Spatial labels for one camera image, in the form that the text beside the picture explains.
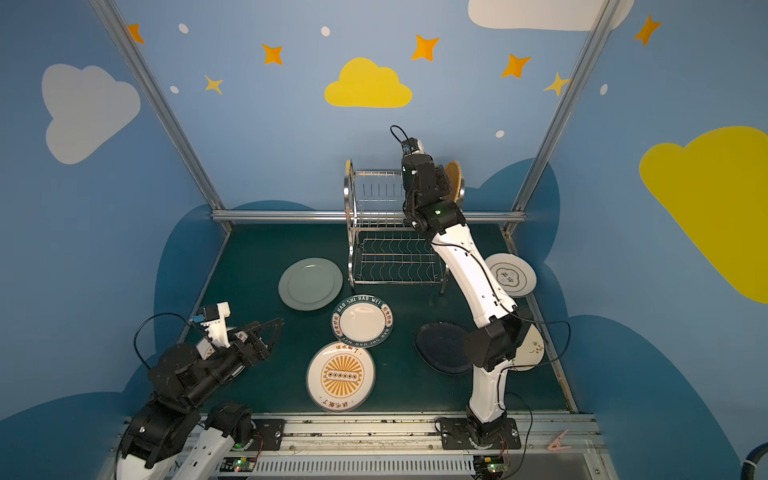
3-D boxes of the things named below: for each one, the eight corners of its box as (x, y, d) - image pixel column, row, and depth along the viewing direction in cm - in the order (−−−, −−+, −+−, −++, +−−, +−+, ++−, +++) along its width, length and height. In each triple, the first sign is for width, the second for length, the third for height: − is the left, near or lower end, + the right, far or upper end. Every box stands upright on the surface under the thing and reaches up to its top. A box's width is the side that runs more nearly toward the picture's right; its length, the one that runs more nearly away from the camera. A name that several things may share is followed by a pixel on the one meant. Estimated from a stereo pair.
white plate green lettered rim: (329, 348, 90) (328, 345, 88) (336, 297, 101) (335, 294, 100) (393, 348, 90) (393, 345, 89) (392, 298, 102) (393, 294, 100)
